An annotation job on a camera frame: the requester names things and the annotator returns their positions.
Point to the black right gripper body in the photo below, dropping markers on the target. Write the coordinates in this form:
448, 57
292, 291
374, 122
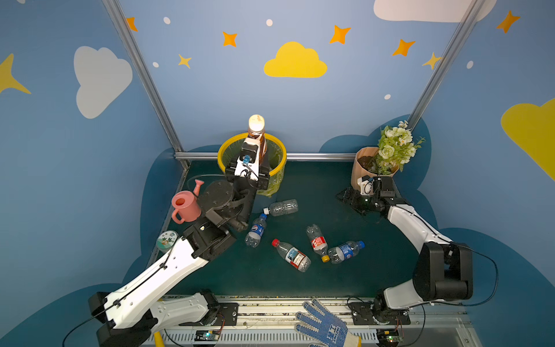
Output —
351, 197

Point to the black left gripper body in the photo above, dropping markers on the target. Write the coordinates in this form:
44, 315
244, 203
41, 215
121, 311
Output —
264, 179

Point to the brown coffee drink bottle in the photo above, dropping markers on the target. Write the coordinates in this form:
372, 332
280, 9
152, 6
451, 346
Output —
256, 137

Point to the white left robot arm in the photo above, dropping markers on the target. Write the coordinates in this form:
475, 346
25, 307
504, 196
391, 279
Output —
131, 314

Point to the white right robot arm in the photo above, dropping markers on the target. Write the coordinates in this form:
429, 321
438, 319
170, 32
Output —
444, 269

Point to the yellow rim waste bin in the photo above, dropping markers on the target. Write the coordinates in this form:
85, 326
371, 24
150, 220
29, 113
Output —
276, 153

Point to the pink ribbed flower pot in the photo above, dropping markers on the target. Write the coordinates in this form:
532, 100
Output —
369, 162

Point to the clear crushed white cap bottle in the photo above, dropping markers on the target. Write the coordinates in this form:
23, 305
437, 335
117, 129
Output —
285, 207

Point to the blue label pepsi bottle left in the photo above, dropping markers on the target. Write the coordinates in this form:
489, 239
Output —
256, 231

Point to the white green artificial flowers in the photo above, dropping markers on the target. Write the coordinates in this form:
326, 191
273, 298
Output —
395, 149

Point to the pink watering can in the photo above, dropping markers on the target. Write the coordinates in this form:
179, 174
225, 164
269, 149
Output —
186, 208

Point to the blue cap pepsi bottle right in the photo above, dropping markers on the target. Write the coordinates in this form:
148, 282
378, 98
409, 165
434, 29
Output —
345, 251

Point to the yellow cap red label bottle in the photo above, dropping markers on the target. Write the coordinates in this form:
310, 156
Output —
318, 242

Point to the red cap water bottle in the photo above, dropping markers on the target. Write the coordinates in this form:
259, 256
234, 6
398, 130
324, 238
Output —
292, 255

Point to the round green lid jar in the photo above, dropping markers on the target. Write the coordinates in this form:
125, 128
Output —
166, 241

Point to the blue dotted work glove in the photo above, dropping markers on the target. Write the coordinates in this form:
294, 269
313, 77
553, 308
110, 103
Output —
319, 324

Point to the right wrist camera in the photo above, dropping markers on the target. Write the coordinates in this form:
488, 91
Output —
369, 185

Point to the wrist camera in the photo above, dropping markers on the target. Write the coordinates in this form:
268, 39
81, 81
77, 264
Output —
244, 166
369, 185

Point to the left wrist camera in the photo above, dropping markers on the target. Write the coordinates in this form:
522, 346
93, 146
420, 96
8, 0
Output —
244, 166

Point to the aluminium back frame rail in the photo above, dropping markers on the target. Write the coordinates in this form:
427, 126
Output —
323, 157

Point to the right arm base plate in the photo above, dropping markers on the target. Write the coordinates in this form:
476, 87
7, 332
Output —
368, 313

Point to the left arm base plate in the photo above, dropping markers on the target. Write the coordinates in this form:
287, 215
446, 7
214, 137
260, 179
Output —
227, 315

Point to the left aluminium frame post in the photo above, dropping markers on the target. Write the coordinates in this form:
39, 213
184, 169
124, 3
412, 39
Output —
121, 25

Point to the aluminium frame post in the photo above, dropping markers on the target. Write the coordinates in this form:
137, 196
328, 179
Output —
457, 41
121, 25

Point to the right aluminium frame post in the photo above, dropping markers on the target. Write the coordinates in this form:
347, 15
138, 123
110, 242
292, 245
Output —
457, 41

